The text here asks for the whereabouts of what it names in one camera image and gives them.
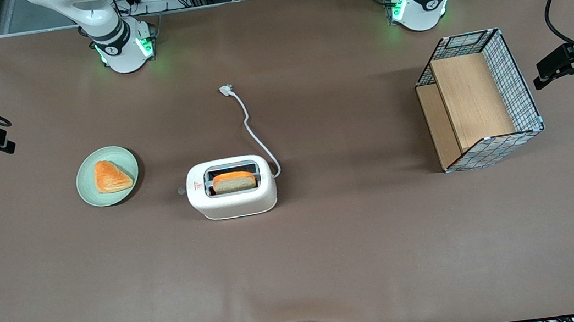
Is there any wooden shelf insert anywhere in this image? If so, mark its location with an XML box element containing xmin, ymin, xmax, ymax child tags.
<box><xmin>412</xmin><ymin>48</ymin><xmax>521</xmax><ymax>173</ymax></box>

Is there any toast slice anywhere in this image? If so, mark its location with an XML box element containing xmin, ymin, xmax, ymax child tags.
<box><xmin>211</xmin><ymin>169</ymin><xmax>258</xmax><ymax>196</ymax></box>

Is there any white toaster power cord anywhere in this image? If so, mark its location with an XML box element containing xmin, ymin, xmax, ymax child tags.
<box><xmin>218</xmin><ymin>78</ymin><xmax>283</xmax><ymax>185</ymax></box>

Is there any brown table cloth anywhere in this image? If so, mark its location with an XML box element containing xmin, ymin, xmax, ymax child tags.
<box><xmin>0</xmin><ymin>0</ymin><xmax>574</xmax><ymax>322</ymax></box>

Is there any triangular orange pastry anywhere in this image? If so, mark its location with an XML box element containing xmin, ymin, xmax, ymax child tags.
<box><xmin>92</xmin><ymin>157</ymin><xmax>135</xmax><ymax>196</ymax></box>

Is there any wire mesh basket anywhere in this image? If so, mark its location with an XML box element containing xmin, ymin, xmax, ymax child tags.
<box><xmin>409</xmin><ymin>23</ymin><xmax>550</xmax><ymax>177</ymax></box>

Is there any pale green plate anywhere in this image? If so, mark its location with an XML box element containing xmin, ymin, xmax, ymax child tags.
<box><xmin>72</xmin><ymin>143</ymin><xmax>144</xmax><ymax>210</ymax></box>

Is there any white two-slot toaster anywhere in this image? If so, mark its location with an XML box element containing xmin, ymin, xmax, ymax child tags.
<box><xmin>174</xmin><ymin>152</ymin><xmax>280</xmax><ymax>226</ymax></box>

